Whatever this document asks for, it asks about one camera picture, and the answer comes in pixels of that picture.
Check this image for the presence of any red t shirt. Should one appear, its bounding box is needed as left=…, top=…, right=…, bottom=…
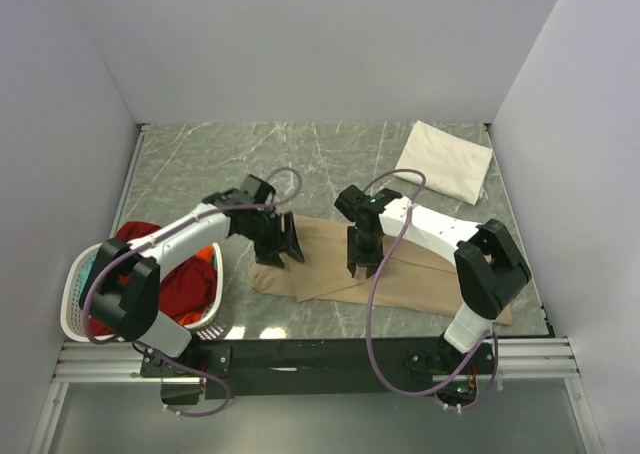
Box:
left=89, top=221, right=213, bottom=337

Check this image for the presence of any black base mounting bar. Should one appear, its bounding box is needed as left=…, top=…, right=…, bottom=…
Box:
left=140, top=337, right=497, bottom=405

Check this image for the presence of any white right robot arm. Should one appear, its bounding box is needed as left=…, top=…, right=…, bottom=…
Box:
left=334, top=185, right=531, bottom=373

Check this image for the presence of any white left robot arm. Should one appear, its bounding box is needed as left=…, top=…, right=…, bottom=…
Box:
left=79, top=175, right=305, bottom=376

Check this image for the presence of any aluminium frame rail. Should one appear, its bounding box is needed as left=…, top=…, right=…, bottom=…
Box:
left=52, top=338, right=581, bottom=384

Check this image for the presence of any beige t shirt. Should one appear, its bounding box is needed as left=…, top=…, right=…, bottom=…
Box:
left=247, top=213, right=514, bottom=328

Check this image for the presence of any teal t shirt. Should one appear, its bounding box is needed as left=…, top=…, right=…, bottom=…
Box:
left=79, top=258, right=95, bottom=288

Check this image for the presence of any white perforated laundry basket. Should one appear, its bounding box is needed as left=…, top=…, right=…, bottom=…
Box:
left=60, top=243, right=223, bottom=342

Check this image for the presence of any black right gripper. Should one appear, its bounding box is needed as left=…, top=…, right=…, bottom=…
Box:
left=347, top=225, right=386, bottom=277

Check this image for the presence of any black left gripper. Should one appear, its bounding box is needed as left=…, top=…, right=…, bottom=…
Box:
left=238, top=211, right=303, bottom=269

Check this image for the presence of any folded white t shirt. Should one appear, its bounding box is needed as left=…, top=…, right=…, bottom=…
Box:
left=393, top=121, right=493, bottom=205

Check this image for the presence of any orange t shirt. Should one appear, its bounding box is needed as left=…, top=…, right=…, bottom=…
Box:
left=179, top=246, right=218, bottom=326

